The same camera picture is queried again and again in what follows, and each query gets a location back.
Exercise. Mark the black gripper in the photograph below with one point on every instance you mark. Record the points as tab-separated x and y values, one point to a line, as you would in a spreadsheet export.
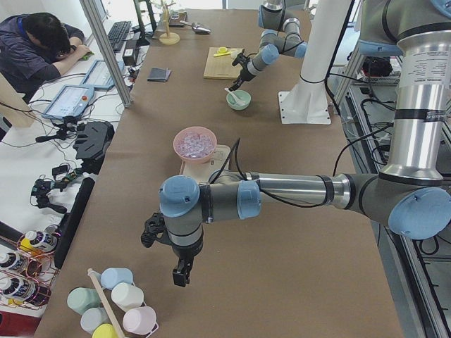
185	254
244	74

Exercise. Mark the white ceramic spoon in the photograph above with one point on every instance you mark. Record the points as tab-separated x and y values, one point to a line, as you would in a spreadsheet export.
235	98

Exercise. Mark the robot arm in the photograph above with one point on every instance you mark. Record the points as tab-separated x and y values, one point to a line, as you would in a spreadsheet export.
281	36
407	195

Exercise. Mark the mint green bowl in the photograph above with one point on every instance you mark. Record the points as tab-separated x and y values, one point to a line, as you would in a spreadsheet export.
242	95

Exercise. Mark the yellow plastic spoon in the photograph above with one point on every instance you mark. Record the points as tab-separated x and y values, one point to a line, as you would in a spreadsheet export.
223	54

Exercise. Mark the metal ice scoop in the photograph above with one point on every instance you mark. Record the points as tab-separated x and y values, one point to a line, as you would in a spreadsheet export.
197	28

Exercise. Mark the pink bowl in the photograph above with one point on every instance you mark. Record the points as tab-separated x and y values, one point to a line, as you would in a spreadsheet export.
197	129

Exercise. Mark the pile of clear ice cubes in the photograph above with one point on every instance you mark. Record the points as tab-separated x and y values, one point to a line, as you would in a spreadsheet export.
194	144

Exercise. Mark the bamboo cutting board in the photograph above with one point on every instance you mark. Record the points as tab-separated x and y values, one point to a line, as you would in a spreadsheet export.
220	67

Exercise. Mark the lemon slices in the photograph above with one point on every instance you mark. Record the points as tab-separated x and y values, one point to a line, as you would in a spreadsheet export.
222	50

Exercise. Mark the white mug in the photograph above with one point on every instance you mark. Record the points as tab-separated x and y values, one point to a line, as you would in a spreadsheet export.
127	296

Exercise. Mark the pink mug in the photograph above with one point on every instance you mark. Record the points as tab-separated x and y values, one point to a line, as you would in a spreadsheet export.
130	320

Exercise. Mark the light blue mug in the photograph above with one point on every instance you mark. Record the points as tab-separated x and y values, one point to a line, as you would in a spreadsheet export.
113	276

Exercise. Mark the folded grey cloth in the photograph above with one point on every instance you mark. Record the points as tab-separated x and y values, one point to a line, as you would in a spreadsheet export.
159	74

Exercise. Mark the wooden mug tree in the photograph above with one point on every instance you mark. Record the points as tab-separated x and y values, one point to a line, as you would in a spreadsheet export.
168	37

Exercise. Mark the wooden mug rack rod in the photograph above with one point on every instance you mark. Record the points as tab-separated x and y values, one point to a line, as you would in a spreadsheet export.
92	275

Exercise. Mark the yellow mug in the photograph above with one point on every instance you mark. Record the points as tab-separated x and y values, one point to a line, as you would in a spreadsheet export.
105	330

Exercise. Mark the cream serving tray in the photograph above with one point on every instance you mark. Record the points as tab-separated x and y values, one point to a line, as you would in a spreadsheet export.
202	171

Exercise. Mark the grey mug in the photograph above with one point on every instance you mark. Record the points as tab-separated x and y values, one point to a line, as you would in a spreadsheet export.
92	318

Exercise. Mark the mint green mug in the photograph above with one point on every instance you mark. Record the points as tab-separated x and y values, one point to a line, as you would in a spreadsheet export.
82	299

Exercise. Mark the black keyboard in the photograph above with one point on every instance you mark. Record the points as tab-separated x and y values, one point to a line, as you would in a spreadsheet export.
117	34

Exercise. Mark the far blue teach pendant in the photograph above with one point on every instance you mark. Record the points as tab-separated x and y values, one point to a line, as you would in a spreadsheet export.
98	77

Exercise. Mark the blue teach pendant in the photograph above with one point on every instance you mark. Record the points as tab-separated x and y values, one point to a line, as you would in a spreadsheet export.
98	77
71	101

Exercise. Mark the near blue teach pendant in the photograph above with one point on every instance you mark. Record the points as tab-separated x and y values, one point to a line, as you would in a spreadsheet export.
71	101

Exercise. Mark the seated person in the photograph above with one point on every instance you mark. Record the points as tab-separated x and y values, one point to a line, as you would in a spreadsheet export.
38	48

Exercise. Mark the aluminium frame post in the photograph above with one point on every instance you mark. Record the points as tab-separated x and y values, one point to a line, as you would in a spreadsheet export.
97	27

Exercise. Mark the copper wire bottle basket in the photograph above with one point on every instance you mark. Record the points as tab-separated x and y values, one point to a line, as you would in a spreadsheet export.
27	264

